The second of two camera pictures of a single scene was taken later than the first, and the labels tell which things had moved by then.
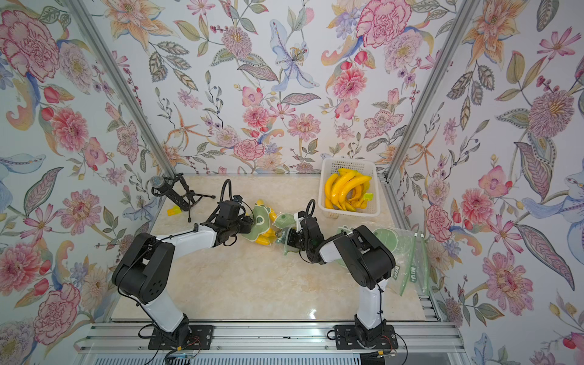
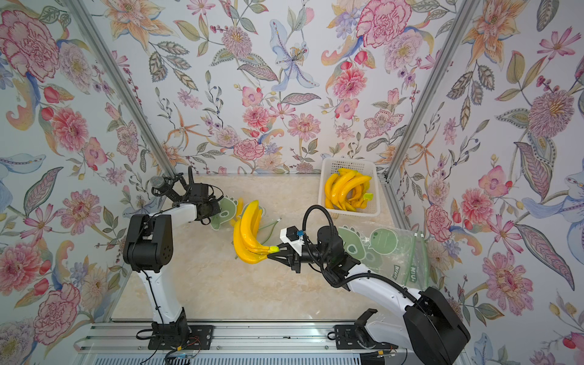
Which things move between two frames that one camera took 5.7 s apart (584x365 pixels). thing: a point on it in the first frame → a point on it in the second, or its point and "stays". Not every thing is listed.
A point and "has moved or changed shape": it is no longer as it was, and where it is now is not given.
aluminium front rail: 269,344 stays
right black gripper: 290,238 → 295,260
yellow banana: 334,190 stays
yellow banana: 357,202 stays
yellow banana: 347,171 stays
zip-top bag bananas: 268,226 has moved or changed shape
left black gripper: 248,223 → 215,207
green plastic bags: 410,252 stays
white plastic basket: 328,166 stays
